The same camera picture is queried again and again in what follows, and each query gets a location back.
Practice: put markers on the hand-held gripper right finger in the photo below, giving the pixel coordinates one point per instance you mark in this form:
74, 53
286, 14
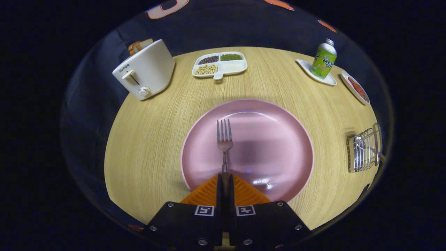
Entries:
231, 195

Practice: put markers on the white square coaster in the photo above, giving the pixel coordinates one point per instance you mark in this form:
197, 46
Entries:
327, 81

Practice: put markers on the white toaster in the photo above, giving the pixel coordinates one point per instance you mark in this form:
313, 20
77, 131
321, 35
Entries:
153, 69

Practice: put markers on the pink round plate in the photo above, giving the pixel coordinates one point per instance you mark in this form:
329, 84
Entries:
271, 139

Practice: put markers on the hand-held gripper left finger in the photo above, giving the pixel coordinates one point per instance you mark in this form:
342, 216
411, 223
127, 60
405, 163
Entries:
219, 195

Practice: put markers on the brown meat piece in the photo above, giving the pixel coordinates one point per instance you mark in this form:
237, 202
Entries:
358, 89

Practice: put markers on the green soda bottle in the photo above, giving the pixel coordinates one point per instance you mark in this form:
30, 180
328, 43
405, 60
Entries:
324, 61

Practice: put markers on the white round food plate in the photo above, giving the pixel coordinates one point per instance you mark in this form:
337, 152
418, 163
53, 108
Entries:
348, 85

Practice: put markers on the white divided bean dish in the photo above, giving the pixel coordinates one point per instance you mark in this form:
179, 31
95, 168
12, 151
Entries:
231, 66

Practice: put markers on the toast bread slice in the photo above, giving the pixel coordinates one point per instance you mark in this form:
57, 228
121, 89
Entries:
139, 46

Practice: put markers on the black backdrop cloth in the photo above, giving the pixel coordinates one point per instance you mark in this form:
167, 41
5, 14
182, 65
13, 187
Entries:
244, 28

